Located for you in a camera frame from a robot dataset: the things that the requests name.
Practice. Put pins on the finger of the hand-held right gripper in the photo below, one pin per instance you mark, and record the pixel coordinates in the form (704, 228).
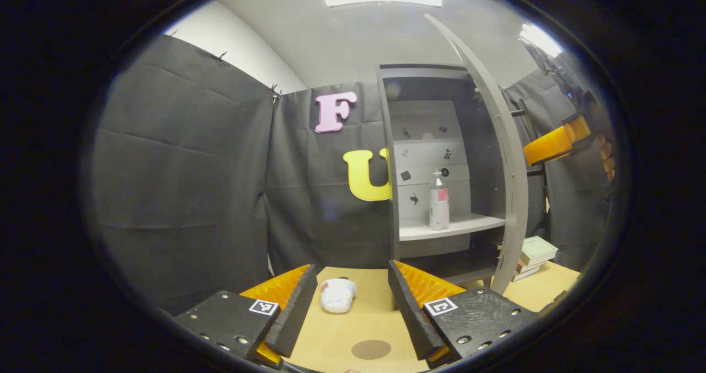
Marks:
(551, 144)

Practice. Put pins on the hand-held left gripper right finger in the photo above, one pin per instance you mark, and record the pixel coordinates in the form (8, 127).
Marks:
(411, 312)

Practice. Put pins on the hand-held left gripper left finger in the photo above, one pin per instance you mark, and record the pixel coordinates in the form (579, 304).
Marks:
(295, 312)

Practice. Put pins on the beige cabinet door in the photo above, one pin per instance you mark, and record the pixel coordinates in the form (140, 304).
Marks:
(510, 196)

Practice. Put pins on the dark grey cabinet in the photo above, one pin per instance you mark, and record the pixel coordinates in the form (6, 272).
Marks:
(485, 163)

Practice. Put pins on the clear bottle with pink label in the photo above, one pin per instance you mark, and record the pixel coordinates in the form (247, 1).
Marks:
(439, 210)

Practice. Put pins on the white crumpled cloth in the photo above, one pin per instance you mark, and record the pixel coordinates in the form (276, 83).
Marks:
(337, 298)

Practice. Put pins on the small ceiling light panel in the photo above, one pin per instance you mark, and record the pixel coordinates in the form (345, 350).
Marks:
(540, 39)

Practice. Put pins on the green book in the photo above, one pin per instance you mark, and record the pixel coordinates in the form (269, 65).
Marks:
(538, 249)

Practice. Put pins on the brown book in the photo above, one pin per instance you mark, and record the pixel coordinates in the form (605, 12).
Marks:
(524, 275)
(529, 267)

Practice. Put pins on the black backdrop cloth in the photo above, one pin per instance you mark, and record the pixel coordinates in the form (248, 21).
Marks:
(182, 169)

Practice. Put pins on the black cloth clip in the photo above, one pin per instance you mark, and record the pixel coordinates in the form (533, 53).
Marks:
(220, 57)
(274, 91)

